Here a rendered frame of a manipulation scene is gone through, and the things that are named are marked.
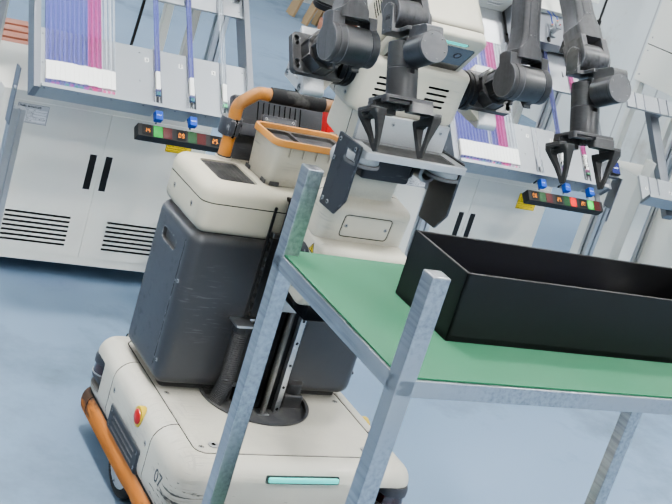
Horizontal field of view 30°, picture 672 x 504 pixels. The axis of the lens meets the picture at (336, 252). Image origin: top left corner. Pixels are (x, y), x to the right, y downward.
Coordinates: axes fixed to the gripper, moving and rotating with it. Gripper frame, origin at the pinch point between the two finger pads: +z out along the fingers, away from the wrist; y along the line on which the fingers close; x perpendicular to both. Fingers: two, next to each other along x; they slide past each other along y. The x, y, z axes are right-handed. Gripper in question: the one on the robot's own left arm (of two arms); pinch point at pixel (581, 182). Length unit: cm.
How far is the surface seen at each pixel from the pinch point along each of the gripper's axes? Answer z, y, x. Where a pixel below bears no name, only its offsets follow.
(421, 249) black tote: 20, -53, -24
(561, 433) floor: 57, 116, 140
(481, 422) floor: 55, 86, 145
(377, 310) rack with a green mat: 30, -60, -24
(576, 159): -41, 136, 162
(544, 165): -36, 120, 161
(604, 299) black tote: 26, -26, -37
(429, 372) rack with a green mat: 39, -62, -43
